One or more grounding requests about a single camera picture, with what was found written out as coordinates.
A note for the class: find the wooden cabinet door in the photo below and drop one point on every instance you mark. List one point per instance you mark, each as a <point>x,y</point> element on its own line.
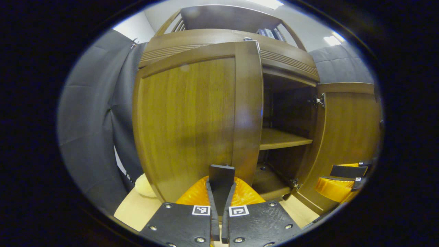
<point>346,130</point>
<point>188,116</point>

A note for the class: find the metal door hinge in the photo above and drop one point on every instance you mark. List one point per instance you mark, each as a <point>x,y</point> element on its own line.
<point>294,187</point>
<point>318,100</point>

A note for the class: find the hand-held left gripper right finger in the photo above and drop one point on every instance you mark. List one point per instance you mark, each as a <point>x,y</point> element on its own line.
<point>260,226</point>

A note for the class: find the wooden inner shelf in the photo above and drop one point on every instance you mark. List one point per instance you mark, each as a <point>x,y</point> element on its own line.
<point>281,139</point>

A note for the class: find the cream round object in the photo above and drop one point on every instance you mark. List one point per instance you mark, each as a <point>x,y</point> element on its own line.
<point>145,187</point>

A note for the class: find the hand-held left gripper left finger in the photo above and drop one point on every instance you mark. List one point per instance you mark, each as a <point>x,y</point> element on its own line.
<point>181,226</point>

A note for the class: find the large ceiling light panel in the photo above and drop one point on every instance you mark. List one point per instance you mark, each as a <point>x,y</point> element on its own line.
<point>269,2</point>

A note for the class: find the small ceiling light panel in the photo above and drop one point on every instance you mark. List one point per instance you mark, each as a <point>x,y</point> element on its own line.
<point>332,39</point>

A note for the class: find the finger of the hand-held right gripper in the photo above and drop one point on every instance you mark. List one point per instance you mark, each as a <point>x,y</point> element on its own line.
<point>348,171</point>
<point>334,190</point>

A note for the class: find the black cloth clip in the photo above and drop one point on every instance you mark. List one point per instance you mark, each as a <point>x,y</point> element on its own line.
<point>133,43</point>

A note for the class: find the black backdrop cloth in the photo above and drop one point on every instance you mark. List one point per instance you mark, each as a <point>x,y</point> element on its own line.
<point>92,120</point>

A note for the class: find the wooden cabinet drawer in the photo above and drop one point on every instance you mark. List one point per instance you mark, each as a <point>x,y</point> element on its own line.
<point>291,58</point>

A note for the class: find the brown wooden shoe cabinet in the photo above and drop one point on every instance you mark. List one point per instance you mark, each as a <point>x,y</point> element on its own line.
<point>291,113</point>

